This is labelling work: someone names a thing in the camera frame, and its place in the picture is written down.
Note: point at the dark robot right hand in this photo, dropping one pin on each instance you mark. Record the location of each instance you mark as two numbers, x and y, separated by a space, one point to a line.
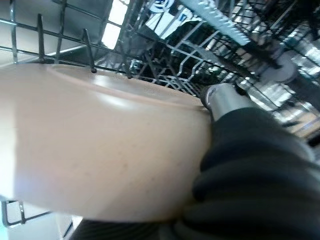
250 175

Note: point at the white ceramic plate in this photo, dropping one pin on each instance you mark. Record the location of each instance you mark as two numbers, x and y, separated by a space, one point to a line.
100 140

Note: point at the open dishwasher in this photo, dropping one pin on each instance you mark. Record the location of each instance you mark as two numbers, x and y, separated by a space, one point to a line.
295 62

